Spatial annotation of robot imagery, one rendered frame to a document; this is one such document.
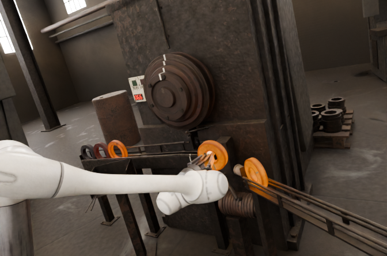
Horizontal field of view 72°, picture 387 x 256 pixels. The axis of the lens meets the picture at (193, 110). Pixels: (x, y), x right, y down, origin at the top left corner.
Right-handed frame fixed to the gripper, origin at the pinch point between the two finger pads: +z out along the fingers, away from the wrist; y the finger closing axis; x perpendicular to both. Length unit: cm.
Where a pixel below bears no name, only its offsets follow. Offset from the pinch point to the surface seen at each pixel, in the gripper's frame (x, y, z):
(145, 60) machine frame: 47, -58, 40
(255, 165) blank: -7.3, 20.7, 2.2
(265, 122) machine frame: 0.7, 17.7, 33.4
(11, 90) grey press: 46, -295, 57
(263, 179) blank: -13.0, 23.8, 0.0
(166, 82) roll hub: 34.5, -27.7, 16.3
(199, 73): 35.3, -10.0, 23.8
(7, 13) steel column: 214, -681, 295
